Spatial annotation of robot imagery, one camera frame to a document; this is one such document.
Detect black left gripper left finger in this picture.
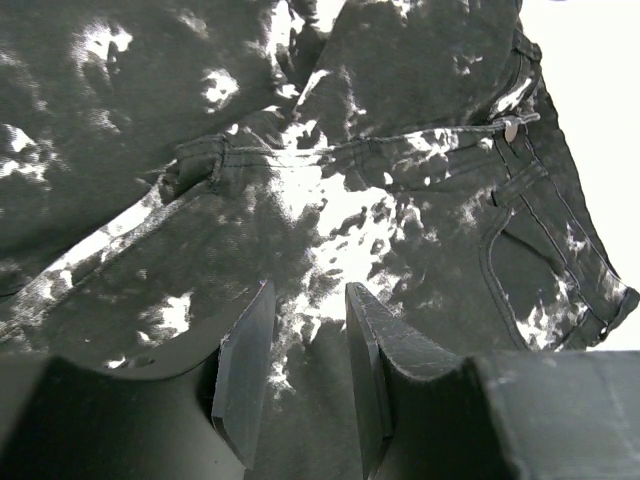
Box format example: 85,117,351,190
102,281,275,470

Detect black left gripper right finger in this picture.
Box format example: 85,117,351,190
345,283,473,479

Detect black white patterned trousers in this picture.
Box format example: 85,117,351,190
1,1,639,479

